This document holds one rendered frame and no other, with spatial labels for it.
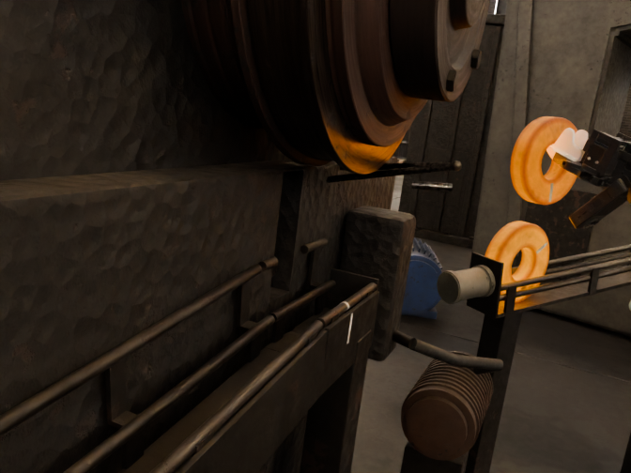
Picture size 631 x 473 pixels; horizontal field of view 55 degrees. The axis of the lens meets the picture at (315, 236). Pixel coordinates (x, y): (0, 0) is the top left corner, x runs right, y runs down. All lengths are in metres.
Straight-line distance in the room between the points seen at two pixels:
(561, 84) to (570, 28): 0.28
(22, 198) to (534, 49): 3.19
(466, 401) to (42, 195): 0.77
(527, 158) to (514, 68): 2.40
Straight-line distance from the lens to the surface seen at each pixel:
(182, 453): 0.50
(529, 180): 1.13
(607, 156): 1.08
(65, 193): 0.47
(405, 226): 0.94
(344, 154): 0.65
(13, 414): 0.47
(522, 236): 1.19
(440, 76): 0.64
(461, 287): 1.09
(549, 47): 3.46
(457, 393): 1.04
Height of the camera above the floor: 0.95
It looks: 12 degrees down
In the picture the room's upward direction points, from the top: 7 degrees clockwise
